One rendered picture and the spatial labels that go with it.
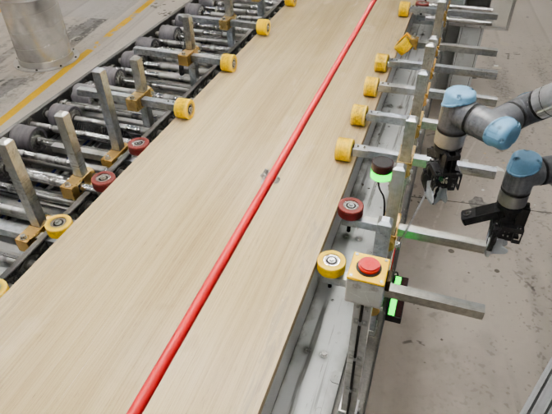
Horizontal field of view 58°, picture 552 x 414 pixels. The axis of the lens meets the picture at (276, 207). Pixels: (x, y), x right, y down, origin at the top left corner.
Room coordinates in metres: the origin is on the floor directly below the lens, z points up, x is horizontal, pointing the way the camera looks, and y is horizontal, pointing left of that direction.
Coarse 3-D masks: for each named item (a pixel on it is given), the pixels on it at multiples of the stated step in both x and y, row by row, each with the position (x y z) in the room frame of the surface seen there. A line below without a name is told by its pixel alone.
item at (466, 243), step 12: (372, 228) 1.17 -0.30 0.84; (408, 228) 1.14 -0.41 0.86; (420, 228) 1.14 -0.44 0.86; (420, 240) 1.12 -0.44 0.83; (432, 240) 1.11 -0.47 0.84; (444, 240) 1.09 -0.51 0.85; (456, 240) 1.09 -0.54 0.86; (468, 240) 1.08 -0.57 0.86; (480, 240) 1.08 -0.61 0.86; (480, 252) 1.06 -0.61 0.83
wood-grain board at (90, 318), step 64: (320, 0) 3.19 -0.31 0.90; (384, 0) 3.16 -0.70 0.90; (256, 64) 2.28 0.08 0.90; (320, 64) 2.26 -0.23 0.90; (192, 128) 1.70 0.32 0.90; (256, 128) 1.69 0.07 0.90; (320, 128) 1.68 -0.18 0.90; (128, 192) 1.31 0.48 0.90; (192, 192) 1.30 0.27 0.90; (256, 192) 1.29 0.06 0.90; (320, 192) 1.28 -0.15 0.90; (64, 256) 1.02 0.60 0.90; (128, 256) 1.01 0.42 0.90; (192, 256) 1.00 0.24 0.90; (256, 256) 1.00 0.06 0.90; (0, 320) 0.80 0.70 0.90; (64, 320) 0.79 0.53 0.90; (128, 320) 0.79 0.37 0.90; (256, 320) 0.78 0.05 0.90; (0, 384) 0.62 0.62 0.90; (64, 384) 0.61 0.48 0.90; (128, 384) 0.61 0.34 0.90; (192, 384) 0.61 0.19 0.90; (256, 384) 0.60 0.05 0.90
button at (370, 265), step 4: (360, 260) 0.66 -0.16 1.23; (364, 260) 0.65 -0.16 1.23; (368, 260) 0.65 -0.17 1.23; (372, 260) 0.65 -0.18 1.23; (376, 260) 0.65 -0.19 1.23; (360, 264) 0.64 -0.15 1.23; (364, 264) 0.64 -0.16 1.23; (368, 264) 0.64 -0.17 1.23; (372, 264) 0.64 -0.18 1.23; (376, 264) 0.64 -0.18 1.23; (360, 268) 0.64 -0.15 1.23; (364, 268) 0.64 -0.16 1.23; (368, 268) 0.63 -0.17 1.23; (372, 268) 0.63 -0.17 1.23; (376, 268) 0.63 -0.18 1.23; (364, 272) 0.63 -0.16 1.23; (368, 272) 0.63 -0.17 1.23; (372, 272) 0.63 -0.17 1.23; (376, 272) 0.63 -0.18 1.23
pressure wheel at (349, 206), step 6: (348, 198) 1.24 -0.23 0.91; (354, 198) 1.24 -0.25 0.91; (342, 204) 1.21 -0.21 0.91; (348, 204) 1.21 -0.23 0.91; (354, 204) 1.22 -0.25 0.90; (360, 204) 1.21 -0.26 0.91; (342, 210) 1.18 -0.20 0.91; (348, 210) 1.18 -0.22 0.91; (354, 210) 1.18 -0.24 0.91; (360, 210) 1.18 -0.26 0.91; (342, 216) 1.18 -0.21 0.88; (348, 216) 1.17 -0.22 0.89; (354, 216) 1.17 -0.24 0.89; (360, 216) 1.18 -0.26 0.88; (348, 228) 1.20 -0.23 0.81
